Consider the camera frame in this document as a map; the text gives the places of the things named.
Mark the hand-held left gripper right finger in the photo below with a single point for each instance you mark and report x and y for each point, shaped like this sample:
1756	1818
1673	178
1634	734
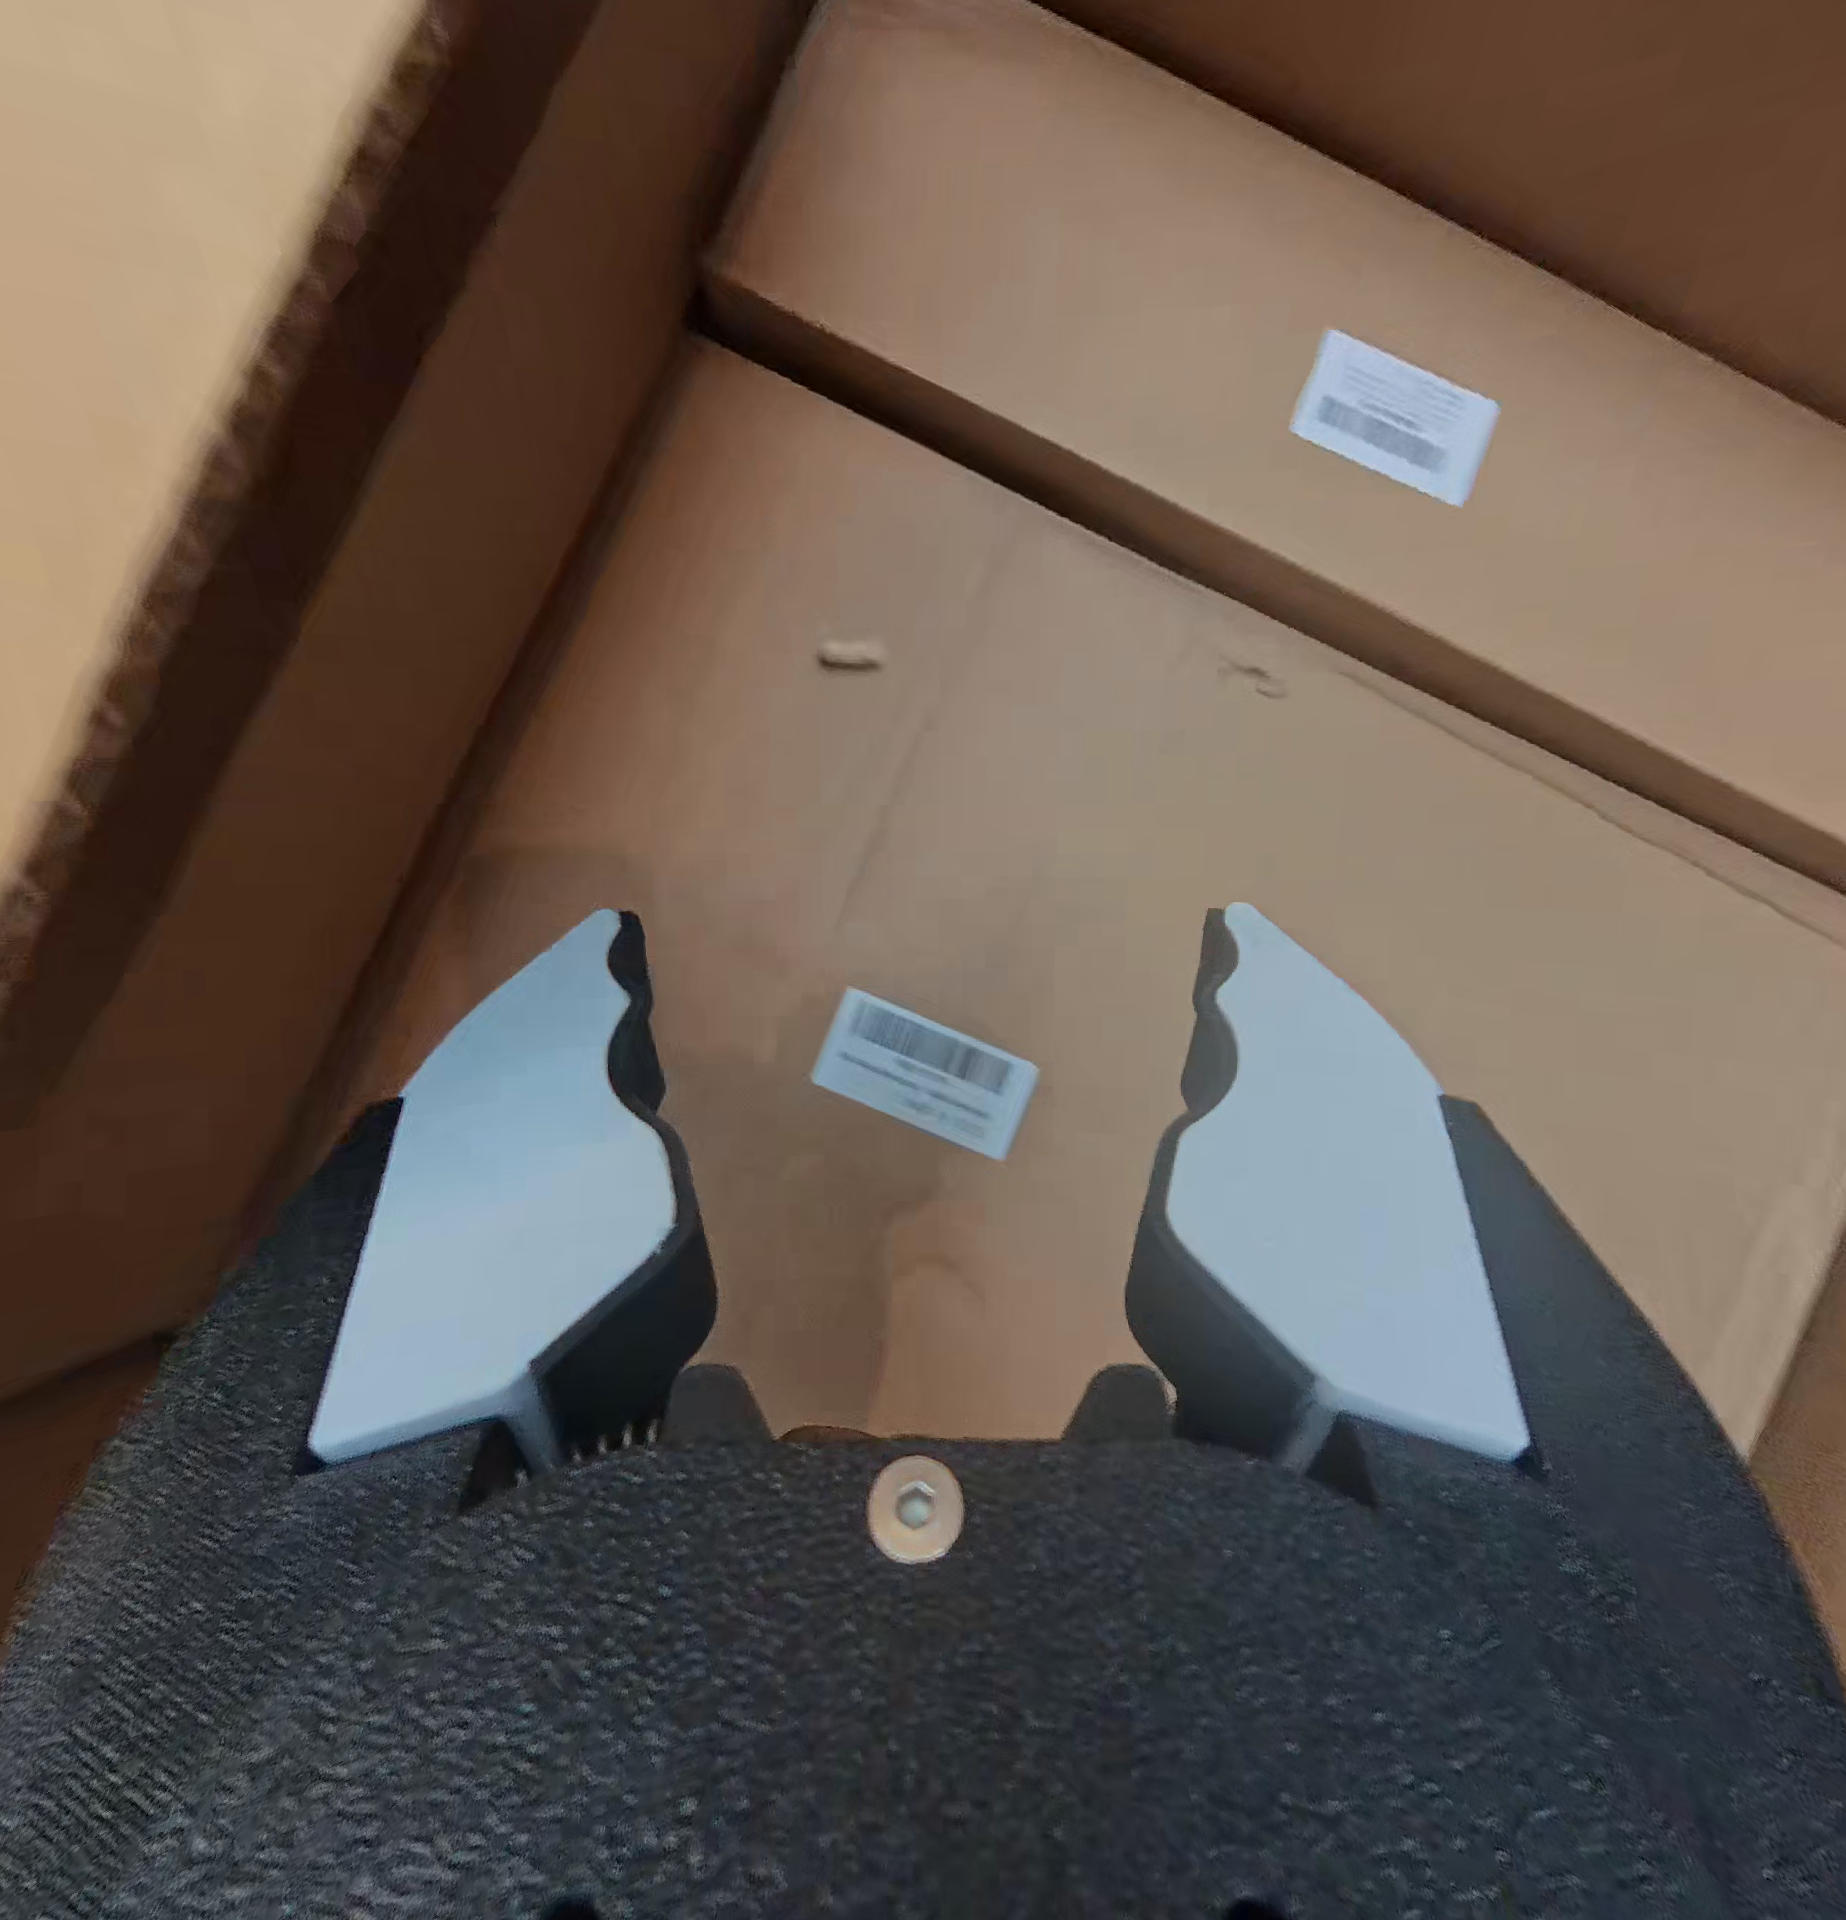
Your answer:
1328	1200

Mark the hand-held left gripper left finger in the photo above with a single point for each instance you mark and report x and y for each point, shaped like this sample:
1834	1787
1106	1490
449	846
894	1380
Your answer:
502	1200

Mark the wide flat cardboard box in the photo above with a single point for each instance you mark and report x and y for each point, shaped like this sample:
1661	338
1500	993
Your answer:
1013	780

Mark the tall cardboard box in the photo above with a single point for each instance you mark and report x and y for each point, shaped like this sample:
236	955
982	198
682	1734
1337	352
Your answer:
412	674

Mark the narrow long cardboard box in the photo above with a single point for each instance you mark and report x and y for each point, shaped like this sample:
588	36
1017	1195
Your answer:
1088	300

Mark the large open cardboard box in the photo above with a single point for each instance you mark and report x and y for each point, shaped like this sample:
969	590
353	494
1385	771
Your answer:
112	300

